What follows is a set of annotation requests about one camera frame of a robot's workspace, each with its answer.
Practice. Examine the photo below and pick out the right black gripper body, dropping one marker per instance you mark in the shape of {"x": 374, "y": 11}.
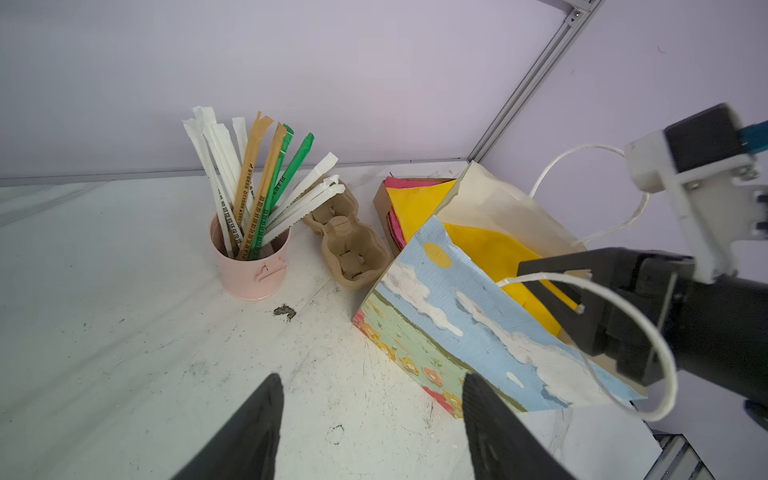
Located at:
{"x": 717, "y": 331}

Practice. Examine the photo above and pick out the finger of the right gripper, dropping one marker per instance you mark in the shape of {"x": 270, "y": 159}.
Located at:
{"x": 579, "y": 311}

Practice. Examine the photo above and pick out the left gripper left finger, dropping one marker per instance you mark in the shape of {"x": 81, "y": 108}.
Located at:
{"x": 246, "y": 446}

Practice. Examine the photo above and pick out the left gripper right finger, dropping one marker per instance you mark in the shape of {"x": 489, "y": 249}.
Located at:
{"x": 500, "y": 445}

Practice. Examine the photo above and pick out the painted paper gift bag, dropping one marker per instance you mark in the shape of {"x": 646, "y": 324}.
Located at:
{"x": 438, "y": 316}

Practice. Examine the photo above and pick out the pink straw bucket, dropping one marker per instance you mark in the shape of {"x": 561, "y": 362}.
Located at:
{"x": 250, "y": 280}

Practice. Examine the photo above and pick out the yellow napkin stack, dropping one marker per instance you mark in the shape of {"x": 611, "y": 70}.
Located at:
{"x": 414, "y": 201}

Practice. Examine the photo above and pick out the stacked brown cup carriers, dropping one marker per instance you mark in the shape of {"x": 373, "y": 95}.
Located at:
{"x": 355, "y": 254}

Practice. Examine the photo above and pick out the brown wrapped straws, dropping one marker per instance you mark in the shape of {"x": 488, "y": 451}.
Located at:
{"x": 252, "y": 195}

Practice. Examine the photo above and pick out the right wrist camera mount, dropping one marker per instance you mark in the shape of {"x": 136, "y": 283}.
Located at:
{"x": 707, "y": 165}

